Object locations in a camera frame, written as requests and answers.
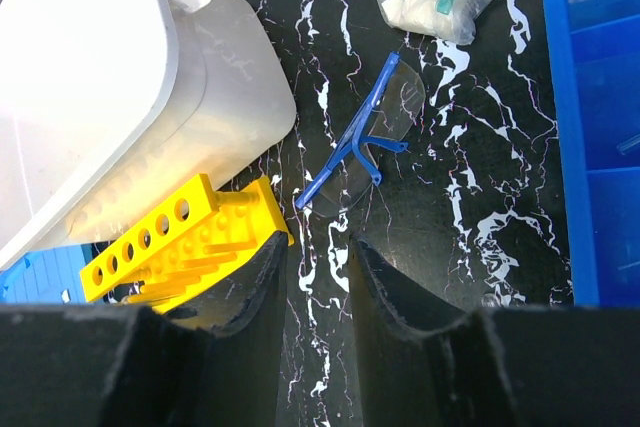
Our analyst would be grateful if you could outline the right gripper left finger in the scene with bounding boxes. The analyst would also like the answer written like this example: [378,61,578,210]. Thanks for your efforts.
[1,232,288,426]

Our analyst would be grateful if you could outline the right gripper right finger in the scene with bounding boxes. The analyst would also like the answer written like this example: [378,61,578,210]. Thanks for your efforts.
[348,237,639,426]

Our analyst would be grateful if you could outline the light blue plastic lid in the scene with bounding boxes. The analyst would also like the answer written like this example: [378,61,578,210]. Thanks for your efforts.
[1,244,93,304]

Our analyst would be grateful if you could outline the clear test tube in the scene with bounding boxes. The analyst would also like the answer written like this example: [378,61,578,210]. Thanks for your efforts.
[616,134,640,156]

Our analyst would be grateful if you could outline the blue safety glasses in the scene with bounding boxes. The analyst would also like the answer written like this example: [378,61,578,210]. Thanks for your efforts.
[294,52,426,217]

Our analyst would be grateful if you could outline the yellow test tube rack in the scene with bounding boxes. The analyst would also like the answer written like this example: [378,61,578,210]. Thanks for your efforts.
[80,174,288,314]

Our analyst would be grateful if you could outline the white plastic tub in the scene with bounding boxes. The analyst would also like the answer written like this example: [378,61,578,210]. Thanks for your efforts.
[1,0,296,268]

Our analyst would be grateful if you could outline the dark blue divided tray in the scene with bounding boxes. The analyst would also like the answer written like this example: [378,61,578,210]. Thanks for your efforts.
[543,0,639,307]

